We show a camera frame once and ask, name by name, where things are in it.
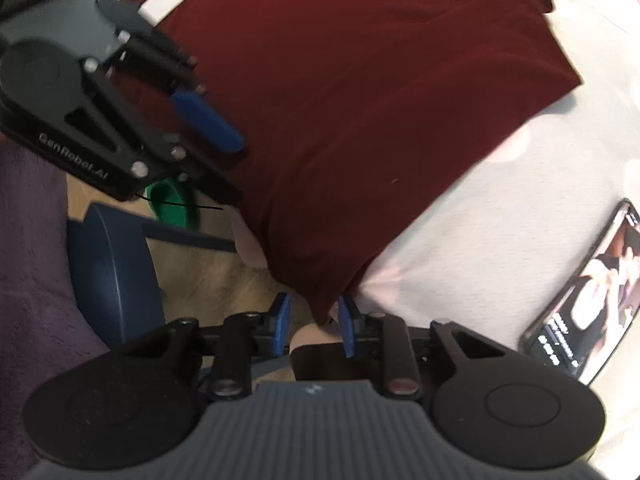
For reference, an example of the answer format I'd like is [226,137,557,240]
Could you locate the blue chair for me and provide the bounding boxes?
[66,202,237,352]

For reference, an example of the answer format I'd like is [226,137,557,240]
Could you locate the polka-dot bed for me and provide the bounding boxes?
[140,0,640,463]

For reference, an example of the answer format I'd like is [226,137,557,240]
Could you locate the green slipper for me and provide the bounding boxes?
[144,177,199,232]

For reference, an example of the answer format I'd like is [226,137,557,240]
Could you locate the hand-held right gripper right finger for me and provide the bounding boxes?
[337,294,506,402]

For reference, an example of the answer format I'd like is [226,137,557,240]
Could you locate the black cable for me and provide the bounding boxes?
[132,192,224,211]

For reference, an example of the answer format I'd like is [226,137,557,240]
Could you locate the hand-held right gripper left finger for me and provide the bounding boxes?
[125,292,294,402]

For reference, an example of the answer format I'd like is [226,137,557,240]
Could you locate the maroon garment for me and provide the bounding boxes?
[120,0,584,327]

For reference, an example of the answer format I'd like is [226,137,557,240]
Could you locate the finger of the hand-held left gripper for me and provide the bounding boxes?
[107,25,247,157]
[65,57,246,207]

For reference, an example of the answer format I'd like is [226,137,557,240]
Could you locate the smartphone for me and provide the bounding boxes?
[520,199,640,387]

